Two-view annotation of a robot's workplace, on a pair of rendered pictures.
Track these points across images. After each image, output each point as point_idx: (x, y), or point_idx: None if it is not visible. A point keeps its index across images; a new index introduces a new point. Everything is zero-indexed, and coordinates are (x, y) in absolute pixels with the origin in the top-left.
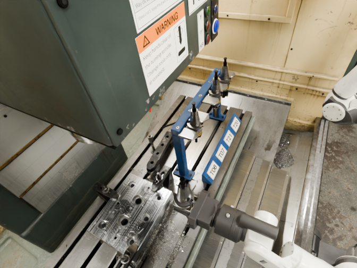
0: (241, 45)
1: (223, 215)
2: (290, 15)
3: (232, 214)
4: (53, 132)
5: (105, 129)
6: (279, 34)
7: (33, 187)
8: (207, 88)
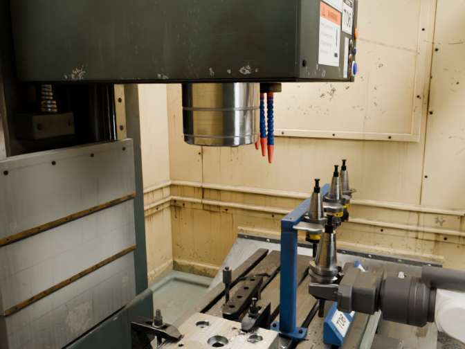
0: (355, 175)
1: (395, 276)
2: (416, 132)
3: (407, 275)
4: (86, 224)
5: (296, 51)
6: (406, 158)
7: (25, 310)
8: (322, 195)
